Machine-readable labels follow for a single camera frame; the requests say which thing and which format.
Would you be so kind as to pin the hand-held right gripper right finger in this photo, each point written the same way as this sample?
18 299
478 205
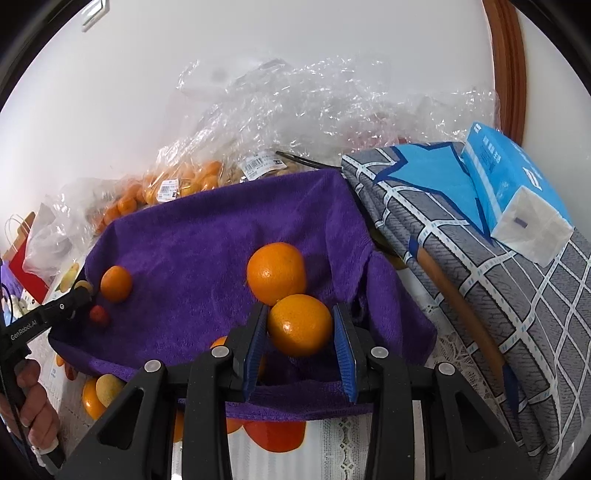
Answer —
344 355

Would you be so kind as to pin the purple towel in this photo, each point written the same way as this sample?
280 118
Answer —
207 240

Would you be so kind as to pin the red paper bag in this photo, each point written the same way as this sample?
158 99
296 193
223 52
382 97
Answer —
25 267

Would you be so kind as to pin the pile of clear plastic bags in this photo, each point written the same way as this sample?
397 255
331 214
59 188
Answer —
323 97

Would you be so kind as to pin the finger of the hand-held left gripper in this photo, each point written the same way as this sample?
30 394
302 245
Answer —
69 302

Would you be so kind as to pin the red cherry tomato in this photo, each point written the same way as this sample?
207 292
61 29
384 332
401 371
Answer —
99 314

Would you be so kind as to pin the yellow-green plum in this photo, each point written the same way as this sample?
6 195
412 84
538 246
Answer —
108 387
83 287

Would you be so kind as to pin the white light switch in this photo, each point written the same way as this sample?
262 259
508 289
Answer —
94 11

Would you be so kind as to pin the clear bag of red fruits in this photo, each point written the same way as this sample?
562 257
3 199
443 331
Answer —
369 136

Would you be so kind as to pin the blue tissue pack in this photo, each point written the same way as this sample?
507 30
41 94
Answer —
508 189

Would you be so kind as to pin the crumpled clear plastic bag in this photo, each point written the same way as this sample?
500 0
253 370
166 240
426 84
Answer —
76 196

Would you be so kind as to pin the person's left hand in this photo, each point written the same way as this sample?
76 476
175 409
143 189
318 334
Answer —
37 406

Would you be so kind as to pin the fruit print tablecloth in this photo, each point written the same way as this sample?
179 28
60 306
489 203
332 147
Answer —
332 443

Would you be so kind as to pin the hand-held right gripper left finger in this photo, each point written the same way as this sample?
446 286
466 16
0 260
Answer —
256 350

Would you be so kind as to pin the large orange fruit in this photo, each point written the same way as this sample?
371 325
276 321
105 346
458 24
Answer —
276 272
300 325

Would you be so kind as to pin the white plastic bag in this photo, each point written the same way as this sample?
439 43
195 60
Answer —
44 244

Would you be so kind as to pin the clear bag of small oranges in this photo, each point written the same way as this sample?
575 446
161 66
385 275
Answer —
184 180

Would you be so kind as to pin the brown wooden door frame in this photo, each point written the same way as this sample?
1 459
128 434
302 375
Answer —
508 69

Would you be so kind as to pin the clear bag with beige contents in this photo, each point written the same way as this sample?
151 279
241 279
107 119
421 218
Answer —
258 164

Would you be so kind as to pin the grey checkered folded cloth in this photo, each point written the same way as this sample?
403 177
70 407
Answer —
508 323

